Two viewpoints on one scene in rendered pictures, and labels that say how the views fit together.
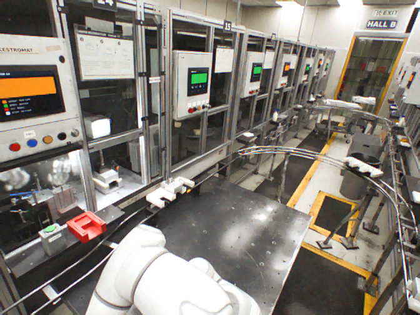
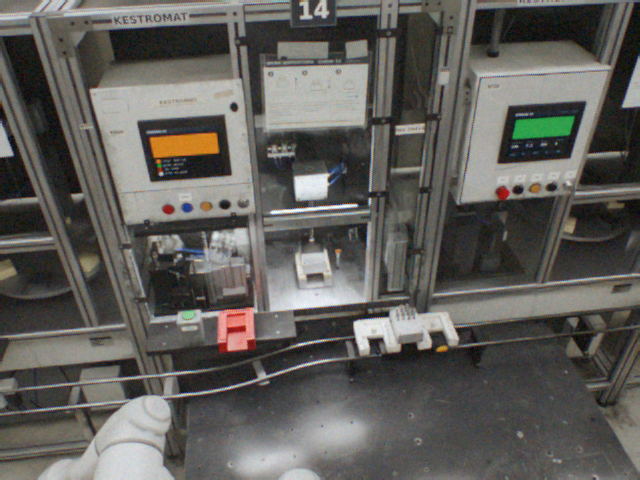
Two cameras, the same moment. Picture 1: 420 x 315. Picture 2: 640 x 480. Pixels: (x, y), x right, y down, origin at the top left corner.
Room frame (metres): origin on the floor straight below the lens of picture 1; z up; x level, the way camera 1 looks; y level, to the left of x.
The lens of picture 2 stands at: (0.26, -0.66, 2.44)
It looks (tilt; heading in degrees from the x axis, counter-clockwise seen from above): 38 degrees down; 51
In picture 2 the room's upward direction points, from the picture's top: 1 degrees counter-clockwise
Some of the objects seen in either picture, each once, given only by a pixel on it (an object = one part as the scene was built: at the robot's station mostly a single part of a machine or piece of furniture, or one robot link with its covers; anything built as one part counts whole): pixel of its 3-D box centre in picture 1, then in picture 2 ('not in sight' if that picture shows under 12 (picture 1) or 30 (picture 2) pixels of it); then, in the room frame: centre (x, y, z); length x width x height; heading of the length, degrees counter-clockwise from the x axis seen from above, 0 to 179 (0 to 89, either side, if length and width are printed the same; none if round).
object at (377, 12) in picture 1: (385, 12); not in sight; (7.76, -4.57, 3.10); 0.60 x 0.04 x 0.20; 58
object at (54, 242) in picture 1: (52, 238); (191, 325); (0.79, 0.71, 0.97); 0.08 x 0.08 x 0.12; 58
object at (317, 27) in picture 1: (286, 59); not in sight; (9.15, -2.47, 1.65); 3.78 x 0.08 x 3.30; 58
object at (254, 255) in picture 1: (206, 242); (406, 460); (1.15, -0.03, 0.66); 1.50 x 1.06 x 0.04; 148
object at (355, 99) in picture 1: (359, 114); not in sight; (6.48, -4.07, 0.48); 0.84 x 0.58 x 0.97; 156
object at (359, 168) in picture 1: (359, 168); not in sight; (2.14, -1.55, 0.84); 0.37 x 0.14 x 0.10; 26
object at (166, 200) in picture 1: (172, 193); (404, 337); (1.42, 0.26, 0.84); 0.36 x 0.14 x 0.10; 148
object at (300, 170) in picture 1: (314, 145); not in sight; (4.93, -2.36, 0.01); 5.85 x 0.59 x 0.01; 148
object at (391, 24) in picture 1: (381, 24); not in sight; (7.76, -4.57, 2.82); 0.75 x 0.04 x 0.25; 58
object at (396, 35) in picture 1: (364, 79); not in sight; (7.77, -4.65, 1.31); 1.36 x 0.10 x 2.62; 58
